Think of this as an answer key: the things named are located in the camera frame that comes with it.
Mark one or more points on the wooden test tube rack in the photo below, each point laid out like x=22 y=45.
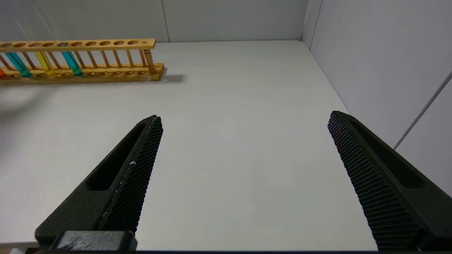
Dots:
x=148 y=43

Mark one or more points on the test tube with blue-green liquid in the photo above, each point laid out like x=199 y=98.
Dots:
x=18 y=64
x=72 y=63

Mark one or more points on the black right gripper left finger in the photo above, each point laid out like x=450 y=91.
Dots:
x=116 y=197

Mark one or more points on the test tube with red liquid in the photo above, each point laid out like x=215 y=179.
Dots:
x=1 y=73

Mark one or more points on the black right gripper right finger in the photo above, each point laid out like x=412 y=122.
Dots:
x=381 y=183

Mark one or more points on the test tube with yellow liquid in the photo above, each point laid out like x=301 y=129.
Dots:
x=45 y=64

